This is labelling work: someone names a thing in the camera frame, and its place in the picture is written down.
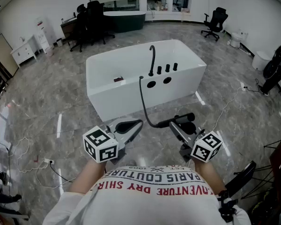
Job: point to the person's right forearm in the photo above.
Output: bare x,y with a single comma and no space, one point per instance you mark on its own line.
208,177

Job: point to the brown wooden desk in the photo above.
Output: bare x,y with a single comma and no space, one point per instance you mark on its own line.
68,28

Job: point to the pale pink bucket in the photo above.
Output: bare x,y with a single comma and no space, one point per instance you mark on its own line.
49,51

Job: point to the white drawer cabinet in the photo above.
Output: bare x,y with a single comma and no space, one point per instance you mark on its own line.
23,51

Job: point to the white round trash can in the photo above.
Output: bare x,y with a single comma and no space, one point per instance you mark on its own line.
261,61

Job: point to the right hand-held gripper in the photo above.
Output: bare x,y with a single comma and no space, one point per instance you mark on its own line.
206,146

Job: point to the white power strip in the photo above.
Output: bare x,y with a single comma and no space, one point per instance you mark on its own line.
242,85
49,160

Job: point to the beige wooden board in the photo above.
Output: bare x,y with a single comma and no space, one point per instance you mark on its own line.
2,53

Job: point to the white bathtub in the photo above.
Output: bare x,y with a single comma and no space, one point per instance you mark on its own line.
121,62

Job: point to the black faucet knob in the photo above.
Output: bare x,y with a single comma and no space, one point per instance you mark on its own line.
175,66
159,69
167,67

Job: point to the dark red cloth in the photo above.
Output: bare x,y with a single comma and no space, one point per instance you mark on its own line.
118,79

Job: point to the person's left forearm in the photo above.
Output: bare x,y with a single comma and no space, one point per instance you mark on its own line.
89,177

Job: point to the black curved faucet spout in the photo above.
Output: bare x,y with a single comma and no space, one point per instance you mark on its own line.
152,64

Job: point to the person's white printed shirt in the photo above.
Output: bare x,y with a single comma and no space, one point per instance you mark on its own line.
154,203

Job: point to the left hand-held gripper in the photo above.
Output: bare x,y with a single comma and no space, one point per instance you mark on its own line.
100,146

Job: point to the black office chair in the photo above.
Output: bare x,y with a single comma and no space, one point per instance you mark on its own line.
216,20
96,22
80,29

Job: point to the white water dispenser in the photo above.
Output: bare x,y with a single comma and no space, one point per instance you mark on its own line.
42,37

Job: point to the small white bin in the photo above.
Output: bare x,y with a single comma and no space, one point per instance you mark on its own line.
59,42

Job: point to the person's grey shoe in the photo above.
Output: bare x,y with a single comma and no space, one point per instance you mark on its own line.
131,163

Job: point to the black tripod stand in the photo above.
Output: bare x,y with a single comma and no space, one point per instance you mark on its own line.
244,172

